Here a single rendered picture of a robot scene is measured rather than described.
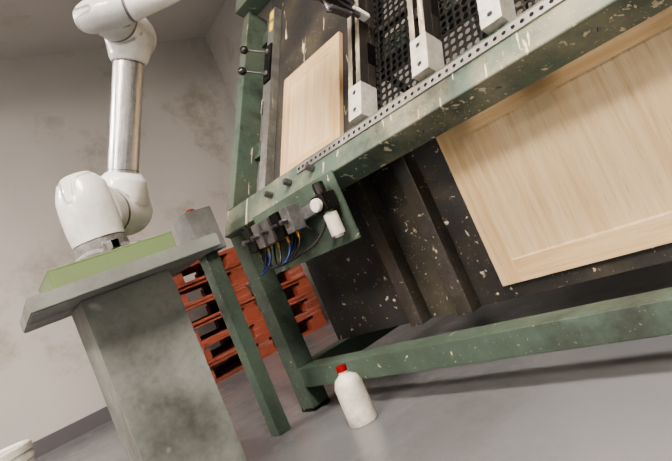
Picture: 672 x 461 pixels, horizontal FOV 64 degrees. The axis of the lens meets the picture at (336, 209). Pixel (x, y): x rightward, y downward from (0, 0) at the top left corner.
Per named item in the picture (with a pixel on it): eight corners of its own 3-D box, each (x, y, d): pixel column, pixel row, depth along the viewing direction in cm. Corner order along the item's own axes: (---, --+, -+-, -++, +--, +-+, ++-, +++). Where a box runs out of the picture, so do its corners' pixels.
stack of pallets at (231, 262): (288, 331, 539) (253, 247, 545) (332, 321, 469) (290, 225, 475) (170, 392, 466) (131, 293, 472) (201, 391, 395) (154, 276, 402)
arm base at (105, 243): (85, 259, 144) (77, 240, 144) (68, 275, 161) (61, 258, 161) (149, 239, 156) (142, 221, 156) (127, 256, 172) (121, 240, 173)
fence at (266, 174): (266, 195, 217) (257, 192, 214) (276, 16, 256) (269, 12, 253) (273, 191, 213) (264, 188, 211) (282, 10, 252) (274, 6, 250)
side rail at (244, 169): (248, 218, 238) (226, 211, 232) (261, 27, 283) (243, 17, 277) (255, 213, 234) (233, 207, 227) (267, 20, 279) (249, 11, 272)
